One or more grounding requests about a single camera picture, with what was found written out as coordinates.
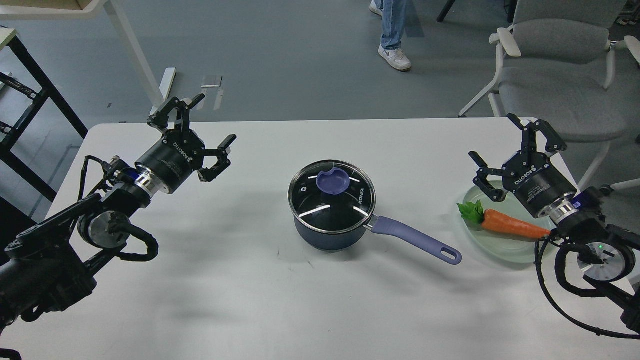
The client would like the glass pot lid purple knob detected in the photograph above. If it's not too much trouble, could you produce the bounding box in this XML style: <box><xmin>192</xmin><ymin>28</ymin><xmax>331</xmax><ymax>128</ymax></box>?
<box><xmin>288</xmin><ymin>159</ymin><xmax>377</xmax><ymax>234</ymax></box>

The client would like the grey office chair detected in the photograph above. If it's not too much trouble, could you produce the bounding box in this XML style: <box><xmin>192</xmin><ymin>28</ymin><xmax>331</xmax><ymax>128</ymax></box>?
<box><xmin>459</xmin><ymin>0</ymin><xmax>628</xmax><ymax>190</ymax></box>

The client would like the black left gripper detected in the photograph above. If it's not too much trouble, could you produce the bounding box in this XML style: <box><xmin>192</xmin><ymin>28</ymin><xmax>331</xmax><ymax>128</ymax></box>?
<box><xmin>135</xmin><ymin>93</ymin><xmax>237</xmax><ymax>195</ymax></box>

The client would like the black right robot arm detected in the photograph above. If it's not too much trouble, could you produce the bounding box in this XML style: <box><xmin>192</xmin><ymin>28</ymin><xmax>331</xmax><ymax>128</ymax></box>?
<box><xmin>469</xmin><ymin>113</ymin><xmax>639</xmax><ymax>340</ymax></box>

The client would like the orange toy carrot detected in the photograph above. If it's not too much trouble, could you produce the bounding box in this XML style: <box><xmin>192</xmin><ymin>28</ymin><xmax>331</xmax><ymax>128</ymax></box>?
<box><xmin>457</xmin><ymin>200</ymin><xmax>551</xmax><ymax>240</ymax></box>

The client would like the blue saucepan with purple handle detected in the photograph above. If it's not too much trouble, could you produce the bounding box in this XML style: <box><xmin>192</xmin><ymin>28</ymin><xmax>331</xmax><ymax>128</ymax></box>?
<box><xmin>288</xmin><ymin>159</ymin><xmax>463</xmax><ymax>265</ymax></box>

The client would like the person in jeans and sneakers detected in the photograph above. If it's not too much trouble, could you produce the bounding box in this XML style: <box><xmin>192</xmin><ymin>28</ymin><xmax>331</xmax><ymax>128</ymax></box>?
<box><xmin>369</xmin><ymin>0</ymin><xmax>413</xmax><ymax>72</ymax></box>

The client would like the black metal rack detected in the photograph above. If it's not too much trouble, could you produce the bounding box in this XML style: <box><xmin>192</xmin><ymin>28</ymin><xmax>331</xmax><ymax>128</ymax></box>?
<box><xmin>0</xmin><ymin>28</ymin><xmax>89</xmax><ymax>202</ymax></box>

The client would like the white table leg frame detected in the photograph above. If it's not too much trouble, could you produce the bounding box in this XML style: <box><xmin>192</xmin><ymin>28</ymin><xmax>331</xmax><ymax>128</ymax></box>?
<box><xmin>1</xmin><ymin>0</ymin><xmax>176</xmax><ymax>123</ymax></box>

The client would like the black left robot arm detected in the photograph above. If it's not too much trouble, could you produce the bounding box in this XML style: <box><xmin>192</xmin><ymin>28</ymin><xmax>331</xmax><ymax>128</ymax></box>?
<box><xmin>0</xmin><ymin>93</ymin><xmax>236</xmax><ymax>330</ymax></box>

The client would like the pale green plate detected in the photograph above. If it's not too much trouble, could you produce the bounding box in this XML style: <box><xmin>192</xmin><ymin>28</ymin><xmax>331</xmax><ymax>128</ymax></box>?
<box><xmin>461</xmin><ymin>186</ymin><xmax>556</xmax><ymax>264</ymax></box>

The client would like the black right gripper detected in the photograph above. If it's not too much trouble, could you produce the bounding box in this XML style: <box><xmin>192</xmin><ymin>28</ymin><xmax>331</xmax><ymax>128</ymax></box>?
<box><xmin>468</xmin><ymin>113</ymin><xmax>578</xmax><ymax>219</ymax></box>

